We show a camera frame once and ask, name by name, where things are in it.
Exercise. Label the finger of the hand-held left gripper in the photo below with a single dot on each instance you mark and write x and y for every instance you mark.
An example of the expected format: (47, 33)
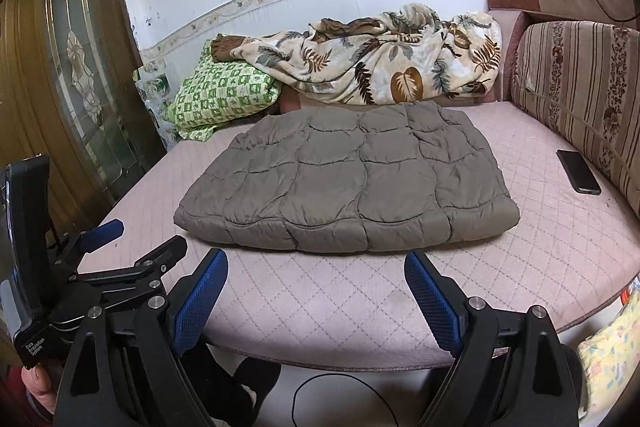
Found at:
(150, 264)
(102, 234)

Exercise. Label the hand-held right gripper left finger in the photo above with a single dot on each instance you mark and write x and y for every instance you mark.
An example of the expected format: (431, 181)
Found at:
(200, 302)

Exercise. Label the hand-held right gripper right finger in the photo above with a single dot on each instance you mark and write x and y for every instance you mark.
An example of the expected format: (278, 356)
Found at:
(432, 302)

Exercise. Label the grey hooded puffer jacket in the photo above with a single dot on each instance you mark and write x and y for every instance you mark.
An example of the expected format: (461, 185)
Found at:
(350, 177)

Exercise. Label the person's left hand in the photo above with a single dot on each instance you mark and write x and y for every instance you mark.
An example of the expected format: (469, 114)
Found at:
(37, 387)

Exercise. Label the person's black-socked foot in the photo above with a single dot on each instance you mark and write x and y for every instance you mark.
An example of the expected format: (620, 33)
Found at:
(235, 382)

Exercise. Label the wooden door with glass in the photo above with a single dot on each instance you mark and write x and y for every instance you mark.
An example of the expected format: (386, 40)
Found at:
(65, 82)

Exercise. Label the green patterned pillow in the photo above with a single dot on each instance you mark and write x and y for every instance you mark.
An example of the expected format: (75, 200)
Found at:
(220, 92)

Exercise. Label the yellow patterned cloth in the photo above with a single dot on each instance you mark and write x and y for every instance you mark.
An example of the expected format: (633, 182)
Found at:
(610, 357)

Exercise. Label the black smartphone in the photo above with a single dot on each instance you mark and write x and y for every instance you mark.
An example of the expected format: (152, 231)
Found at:
(578, 172)

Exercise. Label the leaf print fleece blanket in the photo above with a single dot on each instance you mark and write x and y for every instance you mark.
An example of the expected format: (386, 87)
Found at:
(375, 57)

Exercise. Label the striped sofa cushion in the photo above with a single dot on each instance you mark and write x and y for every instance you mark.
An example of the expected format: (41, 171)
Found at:
(580, 97)

